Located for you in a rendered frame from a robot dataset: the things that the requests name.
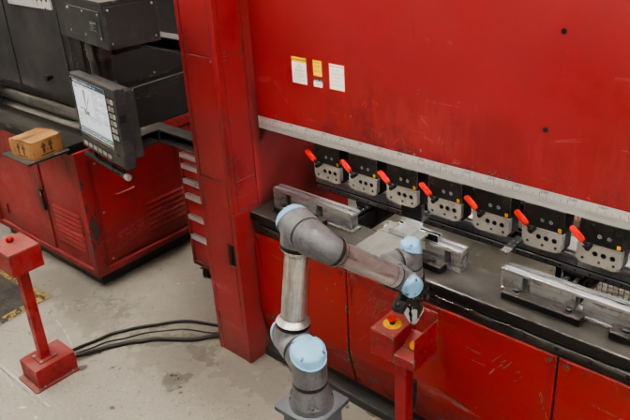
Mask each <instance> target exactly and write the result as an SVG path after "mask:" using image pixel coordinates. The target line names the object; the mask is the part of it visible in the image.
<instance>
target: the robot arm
mask: <svg viewBox="0 0 630 420"><path fill-rule="evenodd" d="M276 226H277V230H278V231H279V232H280V245H279V247H280V249H281V250H282V251H283V252H284V264H283V280H282V297H281V313H280V314H278V315H277V318H276V321H275V322H273V324H272V326H271V330H270V337H271V339H272V342H273V344H274V346H275V347H276V348H277V349H278V351H279V352H280V354H281V355H282V357H283V358H284V360H285V361H286V362H287V364H288V365H289V367H290V368H291V371H292V389H291V392H290V394H289V406H290V409H291V410H292V412H293V413H294V414H296V415H298V416H300V417H303V418H318V417H321V416H324V415H326V414H327V413H329V412H330V411H331V410H332V409H333V407H334V404H335V397H334V393H333V390H332V388H331V386H330V384H329V382H328V374H327V351H326V348H325V345H324V343H323V341H322V340H321V339H319V338H318V337H313V336H312V335H311V334H310V333H309V330H310V318H309V316H308V315H307V305H308V280H309V267H310V259H312V260H314V261H317V262H319V263H324V264H326V265H329V266H332V267H335V266H340V267H342V268H345V269H347V270H350V271H352V272H354V273H356V274H359V275H361V276H364V277H366V278H370V279H373V280H375V281H378V282H380V283H381V284H384V285H386V286H389V287H392V288H394V289H396V290H399V292H398V294H397V297H396V299H395V301H394V303H393V305H392V306H391V309H393V311H394V312H396V313H398V314H401V315H403V314H405V316H406V317H407V319H408V320H409V322H410V323H411V324H413V325H415V324H416V323H417V322H418V321H419V318H420V316H421V315H422V313H423V312H424V308H423V307H422V304H421V303H422V302H423V301H424V300H425V297H426V301H427V300H428V299H429V286H428V285H426V284H425V271H423V261H422V251H423V250H422V245H421V241H420V240H419V239H418V238H416V237H414V236H407V237H404V238H402V240H400V243H399V247H397V248H395V249H393V250H390V251H388V252H385V253H383V254H381V255H380V254H379V255H378V256H376V255H374V254H371V253H369V252H367V251H364V250H363V249H361V248H358V247H355V246H352V245H350V244H348V243H347V242H346V240H345V239H344V238H343V237H341V236H338V235H337V234H335V233H334V232H332V231H331V230H330V229H329V228H327V227H326V226H325V225H324V224H323V223H322V222H321V221H320V220H319V219H318V218H317V217H316V216H314V215H313V214H312V213H311V211H310V210H309V209H308V208H306V207H305V206H304V205H302V204H291V205H288V206H286V207H285V208H284V209H283V210H282V211H280V212H279V214H278V215H277V219H276ZM424 287H426V288H424ZM427 291H428V296H427Z"/></svg>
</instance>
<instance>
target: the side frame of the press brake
mask: <svg viewBox="0 0 630 420"><path fill-rule="evenodd" d="M173 2H174V10H175V17H176V23H177V31H178V37H179V44H180V52H181V58H182V65H183V72H184V79H185V87H186V93H187V106H188V113H189V120H190V127H191V134H192V141H193V148H194V155H195V161H196V169H197V175H198V182H199V190H200V196H201V203H202V216H203V224H204V230H205V237H206V245H207V251H208V258H209V265H210V272H211V279H212V286H213V293H214V299H215V307H216V314H217V327H218V333H219V340H220V346H221V347H224V348H226V349H227V350H229V351H231V352H232V353H235V354H237V355H238V356H240V357H242V358H243V359H245V360H247V361H248V362H249V363H250V364H251V363H253V362H254V361H256V360H257V359H259V358H260V357H261V356H263V355H264V354H265V353H266V350H265V347H266V346H267V345H269V344H270V343H272V339H271V337H270V330H269V327H268V324H267V322H266V319H265V317H264V314H263V310H262V303H261V294H260V284H259V275H258V266H257V257H256V248H255V238H254V229H253V219H250V211H251V210H253V209H255V208H257V207H259V206H261V205H263V204H265V203H268V202H270V201H271V200H273V199H274V191H273V187H275V186H278V185H279V184H284V185H286V186H289V187H292V188H297V189H300V190H303V191H305V192H308V193H311V194H314V195H317V196H320V197H323V198H325V199H328V200H331V201H333V202H336V203H341V204H344V205H347V206H348V198H346V197H343V196H340V195H337V194H335V193H332V192H329V191H326V190H323V189H320V188H317V182H316V174H315V167H314V162H313V161H311V160H310V158H309V157H308V155H307V154H306V153H305V150H307V149H309V150H310V151H311V153H312V154H313V155H314V142H308V141H305V140H301V139H298V138H294V137H291V136H288V135H284V134H281V133H277V132H274V131H271V130H267V129H264V128H260V127H259V121H258V110H257V99H256V89H255V79H254V68H253V58H252V48H251V37H250V28H249V17H248V0H173Z"/></svg>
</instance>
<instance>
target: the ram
mask: <svg viewBox="0 0 630 420"><path fill-rule="evenodd" d="M247 7H248V17H249V28H250V37H251V48H252V58H253V68H254V79H255V89H256V99H257V110H258V115H259V116H263V117H267V118H270V119H274V120H278V121H281V122H285V123H288V124H292V125H296V126H299V127H303V128H309V129H313V130H317V131H320V132H323V133H327V134H331V135H335V136H339V137H342V138H345V139H349V140H353V141H357V142H360V143H366V144H370V145H374V146H378V147H381V148H384V149H388V150H392V151H396V152H399V153H402V154H406V155H410V156H414V157H418V158H423V159H427V160H431V161H435V162H438V163H441V164H445V165H449V166H453V167H457V168H460V169H463V170H467V171H471V172H475V173H481V174H484V175H488V176H492V177H495V178H499V179H502V180H506V181H510V182H514V183H517V184H521V185H524V186H528V187H532V188H538V189H542V190H545V191H549V192H552V193H556V194H560V195H563V196H567V197H570V198H574V199H578V200H582V201H585V202H589V203H595V204H599V205H603V206H606V207H609V208H613V209H617V210H621V211H624V212H627V213H630V0H247ZM292 56H295V57H300V58H306V64H307V85H306V84H301V83H298V82H293V69H292ZM312 60H317V61H322V77H318V76H313V64H312ZM328 63H332V64H338V65H342V66H344V71H345V92H340V91H336V90H331V89H329V68H328ZM313 79H317V80H322V88H321V87H316V86H314V81H313ZM259 128H264V129H267V130H271V131H274V132H277V133H281V134H284V135H288V136H291V137H294V138H298V139H301V140H305V141H308V142H312V143H317V144H321V145H324V146H328V147H332V148H335V149H338V150H341V151H345V152H349V153H352V154H356V155H358V156H362V157H366V158H372V159H375V160H379V161H382V162H385V163H389V164H392V165H396V166H399V167H402V168H406V169H409V170H413V171H417V172H420V173H425V174H429V175H433V176H436V177H440V178H442V179H446V180H450V181H453V182H457V183H460V184H463V185H467V186H470V187H474V188H480V189H483V190H486V191H490V192H493V193H497V194H501V195H503V196H507V197H510V198H514V199H518V200H521V201H524V202H527V203H534V204H537V205H541V206H545V207H547V208H551V209H554V210H558V211H562V212H564V213H568V214H571V215H575V216H579V217H582V218H587V219H591V220H595V221H598V222H602V223H605V224H608V225H612V226H615V227H619V228H622V229H626V230H629V231H630V222H628V221H624V220H621V219H617V218H614V217H608V216H604V215H600V214H597V213H594V212H590V211H587V210H583V209H579V208H576V207H573V206H569V205H565V204H562V203H558V202H553V201H549V200H545V199H541V198H538V197H534V196H531V195H528V194H524V193H520V192H517V191H514V190H510V189H506V188H503V187H496V186H493V185H490V184H486V183H483V182H479V181H475V180H472V179H469V178H465V177H461V176H458V175H454V174H451V173H448V172H441V171H438V170H434V169H430V168H427V167H424V166H420V165H416V164H413V163H410V162H406V161H403V160H399V159H395V158H391V157H386V156H382V155H379V154H375V153H371V152H369V151H365V150H361V149H358V148H354V147H350V146H347V145H344V144H340V143H336V142H330V141H327V140H324V139H320V138H316V137H312V136H309V135H306V134H302V133H299V132H295V131H291V130H288V129H285V128H281V127H275V126H271V125H267V124H265V123H261V122H259Z"/></svg>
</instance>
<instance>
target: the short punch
mask: <svg viewBox="0 0 630 420"><path fill-rule="evenodd" d="M401 215H402V219H404V220H407V221H410V222H412V223H415V224H418V225H421V226H423V221H424V219H425V205H424V204H423V205H421V206H420V207H417V206H416V207H414V208H411V207H408V206H405V205H401Z"/></svg>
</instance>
